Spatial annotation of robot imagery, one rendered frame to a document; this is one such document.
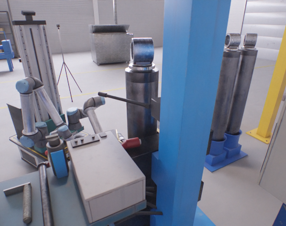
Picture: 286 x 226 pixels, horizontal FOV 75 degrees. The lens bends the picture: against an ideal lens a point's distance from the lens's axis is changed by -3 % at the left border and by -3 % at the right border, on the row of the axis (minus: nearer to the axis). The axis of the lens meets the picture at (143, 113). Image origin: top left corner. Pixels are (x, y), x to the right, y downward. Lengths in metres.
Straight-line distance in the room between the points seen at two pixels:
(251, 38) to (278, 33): 10.01
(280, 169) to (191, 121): 0.35
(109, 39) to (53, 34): 5.78
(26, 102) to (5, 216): 1.33
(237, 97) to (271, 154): 1.93
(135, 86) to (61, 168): 0.60
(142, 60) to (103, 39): 7.90
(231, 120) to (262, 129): 1.05
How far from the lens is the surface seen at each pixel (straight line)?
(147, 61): 1.18
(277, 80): 3.48
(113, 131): 1.45
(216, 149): 2.71
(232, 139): 2.91
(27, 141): 2.31
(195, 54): 0.73
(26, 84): 2.04
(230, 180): 2.68
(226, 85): 2.37
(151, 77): 1.16
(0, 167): 3.24
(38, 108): 2.57
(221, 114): 2.50
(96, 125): 2.02
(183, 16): 0.73
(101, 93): 1.17
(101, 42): 9.02
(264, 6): 13.15
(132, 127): 1.29
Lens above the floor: 1.73
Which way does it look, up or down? 25 degrees down
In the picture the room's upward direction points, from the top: straight up
